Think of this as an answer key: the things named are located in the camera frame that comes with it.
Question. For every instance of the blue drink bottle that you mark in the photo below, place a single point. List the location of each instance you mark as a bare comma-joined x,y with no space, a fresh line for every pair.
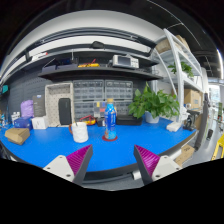
110,121

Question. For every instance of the wide grey drawer cabinet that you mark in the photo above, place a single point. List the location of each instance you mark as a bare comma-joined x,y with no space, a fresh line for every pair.
88,90

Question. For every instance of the small white box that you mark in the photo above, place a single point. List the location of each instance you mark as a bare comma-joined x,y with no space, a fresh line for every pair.
40,122

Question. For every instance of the potted green plant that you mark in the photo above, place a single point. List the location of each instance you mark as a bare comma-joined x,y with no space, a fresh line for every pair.
153,103

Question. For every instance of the flat brown cardboard box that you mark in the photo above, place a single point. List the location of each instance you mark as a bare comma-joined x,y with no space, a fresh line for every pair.
16,136

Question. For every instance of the black zip pouch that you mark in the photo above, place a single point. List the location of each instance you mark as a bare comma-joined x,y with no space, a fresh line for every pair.
64,111

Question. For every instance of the metal spoon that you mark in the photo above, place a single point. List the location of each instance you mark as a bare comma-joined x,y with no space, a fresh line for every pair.
75,122

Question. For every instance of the white metal rack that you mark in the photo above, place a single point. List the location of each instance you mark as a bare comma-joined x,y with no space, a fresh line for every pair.
180,66

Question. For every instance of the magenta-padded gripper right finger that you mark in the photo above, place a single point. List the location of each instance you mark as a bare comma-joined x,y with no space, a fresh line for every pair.
161,166

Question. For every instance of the narrow grey drawer cabinet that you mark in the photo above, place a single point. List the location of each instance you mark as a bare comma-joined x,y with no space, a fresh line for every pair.
119,90

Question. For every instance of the purple plastic bag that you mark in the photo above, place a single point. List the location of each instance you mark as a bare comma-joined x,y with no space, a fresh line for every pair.
27,108

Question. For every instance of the black device with white label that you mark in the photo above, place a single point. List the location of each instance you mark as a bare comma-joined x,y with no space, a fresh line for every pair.
100,122

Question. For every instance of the yellow multimeter with red leads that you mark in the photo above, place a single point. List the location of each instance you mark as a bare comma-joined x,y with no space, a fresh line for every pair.
89,121

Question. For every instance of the black overhead shelf unit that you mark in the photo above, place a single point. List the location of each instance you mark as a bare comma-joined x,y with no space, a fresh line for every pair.
100,71

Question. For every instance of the dark grey upright box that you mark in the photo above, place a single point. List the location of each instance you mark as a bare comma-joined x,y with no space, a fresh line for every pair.
39,105

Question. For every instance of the white power adapter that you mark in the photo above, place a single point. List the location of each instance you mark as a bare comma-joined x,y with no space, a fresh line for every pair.
174,126

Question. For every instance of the clear box with coloured parts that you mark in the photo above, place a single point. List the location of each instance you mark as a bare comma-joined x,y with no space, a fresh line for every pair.
98,108

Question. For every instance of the flat round red coaster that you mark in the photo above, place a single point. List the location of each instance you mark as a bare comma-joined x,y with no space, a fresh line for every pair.
115,138

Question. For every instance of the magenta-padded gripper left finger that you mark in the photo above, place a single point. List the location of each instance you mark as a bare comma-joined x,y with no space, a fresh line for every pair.
61,166

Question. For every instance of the flat black case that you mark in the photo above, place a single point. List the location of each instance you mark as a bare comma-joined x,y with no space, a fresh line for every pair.
128,120

